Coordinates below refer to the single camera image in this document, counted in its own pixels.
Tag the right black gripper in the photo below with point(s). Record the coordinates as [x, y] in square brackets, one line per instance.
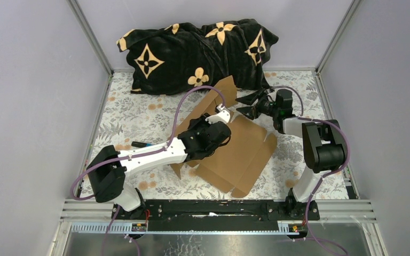
[252, 112]

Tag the black blue marker pen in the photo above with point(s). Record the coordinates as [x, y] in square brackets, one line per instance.
[140, 144]

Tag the black blanket with tan flowers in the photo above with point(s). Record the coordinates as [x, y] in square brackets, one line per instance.
[177, 58]

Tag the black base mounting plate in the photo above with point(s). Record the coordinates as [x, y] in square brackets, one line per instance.
[216, 215]

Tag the floral patterned table mat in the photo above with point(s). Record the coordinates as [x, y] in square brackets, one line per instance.
[145, 118]

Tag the aluminium frame rail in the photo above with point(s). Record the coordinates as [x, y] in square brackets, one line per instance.
[91, 217]

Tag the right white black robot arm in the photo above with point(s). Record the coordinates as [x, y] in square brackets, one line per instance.
[325, 146]

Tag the brown cardboard box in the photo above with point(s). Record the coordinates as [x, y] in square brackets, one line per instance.
[236, 166]

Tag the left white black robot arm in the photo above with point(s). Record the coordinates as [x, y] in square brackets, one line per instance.
[108, 170]

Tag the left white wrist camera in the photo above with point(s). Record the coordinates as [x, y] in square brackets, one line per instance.
[223, 116]

